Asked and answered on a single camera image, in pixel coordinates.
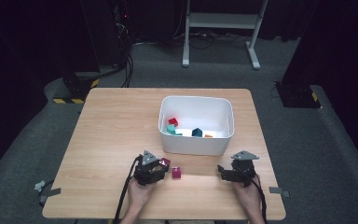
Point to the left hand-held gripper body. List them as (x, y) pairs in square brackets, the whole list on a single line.
[(146, 174)]

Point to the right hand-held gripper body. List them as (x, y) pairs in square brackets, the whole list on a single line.
[(245, 168)]

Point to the magenta toy block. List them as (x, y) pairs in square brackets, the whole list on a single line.
[(176, 173), (165, 161)]

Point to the long light teal toy block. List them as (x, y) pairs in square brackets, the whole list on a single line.
[(171, 129)]

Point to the orange toy block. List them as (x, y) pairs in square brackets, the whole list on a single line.
[(208, 136)]

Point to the red toy block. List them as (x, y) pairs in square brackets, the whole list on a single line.
[(173, 122)]

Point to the dark blue toy block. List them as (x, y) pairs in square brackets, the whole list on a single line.
[(197, 132)]

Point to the white plastic bin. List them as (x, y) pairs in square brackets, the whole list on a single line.
[(196, 124)]

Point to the person's left hand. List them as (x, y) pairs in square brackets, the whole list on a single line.
[(140, 194)]

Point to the person's right hand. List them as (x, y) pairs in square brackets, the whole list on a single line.
[(250, 199)]

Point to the grey tape strip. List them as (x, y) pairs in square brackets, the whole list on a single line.
[(51, 193), (278, 191)]

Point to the black stand with square base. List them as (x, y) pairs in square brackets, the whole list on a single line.
[(298, 93)]

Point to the black stand with striped base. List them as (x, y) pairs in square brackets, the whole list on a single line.
[(74, 87)]

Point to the black equipment rack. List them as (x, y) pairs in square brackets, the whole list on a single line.
[(105, 31)]

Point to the white metal stand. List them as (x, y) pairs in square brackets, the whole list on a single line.
[(220, 20)]

